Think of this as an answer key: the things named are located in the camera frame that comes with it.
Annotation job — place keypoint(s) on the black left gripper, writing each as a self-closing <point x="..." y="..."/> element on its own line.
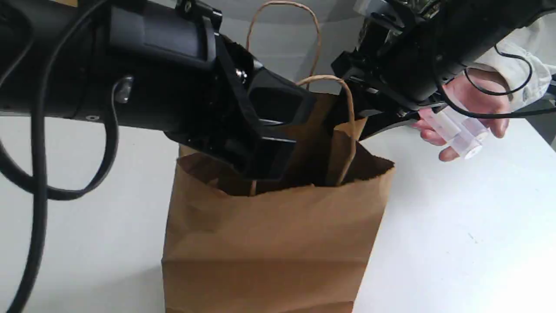
<point x="223" y="101"/>

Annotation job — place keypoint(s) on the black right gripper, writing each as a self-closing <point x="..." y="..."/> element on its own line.
<point x="393" y="70"/>

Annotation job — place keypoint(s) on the orange-capped clear tube front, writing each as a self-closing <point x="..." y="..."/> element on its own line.
<point x="460" y="140"/>

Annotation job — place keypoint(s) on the orange-capped clear tube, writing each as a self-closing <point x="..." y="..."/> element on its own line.
<point x="460" y="140"/>
<point x="474" y="126"/>

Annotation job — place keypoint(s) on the brown paper bag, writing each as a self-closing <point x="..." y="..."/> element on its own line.
<point x="300" y="245"/>

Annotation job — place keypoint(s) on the white-sleeved forearm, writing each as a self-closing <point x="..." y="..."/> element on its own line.
<point x="535" y="43"/>

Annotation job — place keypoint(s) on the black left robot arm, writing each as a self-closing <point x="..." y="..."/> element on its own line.
<point x="84" y="73"/>

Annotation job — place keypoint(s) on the person's hand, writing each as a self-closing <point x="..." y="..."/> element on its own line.
<point x="475" y="101"/>

